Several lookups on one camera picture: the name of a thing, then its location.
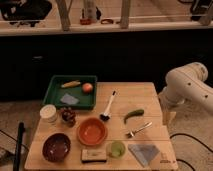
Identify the white round container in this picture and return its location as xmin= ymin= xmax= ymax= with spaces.
xmin=40 ymin=104 xmax=58 ymax=124

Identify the grey sponge in tray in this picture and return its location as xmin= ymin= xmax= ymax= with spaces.
xmin=60 ymin=94 xmax=79 ymax=105

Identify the orange bowl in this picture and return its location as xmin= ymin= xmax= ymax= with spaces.
xmin=77 ymin=118 xmax=108 ymax=146

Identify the dark brown figurine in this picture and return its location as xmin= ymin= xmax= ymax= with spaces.
xmin=60 ymin=107 xmax=76 ymax=127

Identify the green plastic tray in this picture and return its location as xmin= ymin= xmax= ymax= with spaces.
xmin=43 ymin=75 xmax=97 ymax=110

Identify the silver fork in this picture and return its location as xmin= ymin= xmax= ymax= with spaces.
xmin=125 ymin=122 xmax=152 ymax=138

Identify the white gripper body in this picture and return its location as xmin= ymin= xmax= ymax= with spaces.
xmin=158 ymin=87 xmax=177 ymax=126

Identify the wooden block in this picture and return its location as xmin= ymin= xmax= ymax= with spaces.
xmin=81 ymin=149 xmax=107 ymax=163

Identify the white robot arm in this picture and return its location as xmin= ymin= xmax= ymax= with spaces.
xmin=158 ymin=62 xmax=213 ymax=125

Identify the black floor cable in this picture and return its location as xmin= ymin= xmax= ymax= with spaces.
xmin=169 ymin=132 xmax=213 ymax=171

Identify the black pole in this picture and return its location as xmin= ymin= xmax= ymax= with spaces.
xmin=13 ymin=122 xmax=25 ymax=171

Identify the red apple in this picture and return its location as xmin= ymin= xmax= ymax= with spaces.
xmin=82 ymin=83 xmax=93 ymax=93

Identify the purple bowl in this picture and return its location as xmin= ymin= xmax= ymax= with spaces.
xmin=42 ymin=133 xmax=71 ymax=163

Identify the green cup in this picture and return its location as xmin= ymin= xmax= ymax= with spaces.
xmin=107 ymin=141 xmax=126 ymax=158

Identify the blue grey cloth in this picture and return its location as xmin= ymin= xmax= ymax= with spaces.
xmin=128 ymin=144 xmax=159 ymax=167

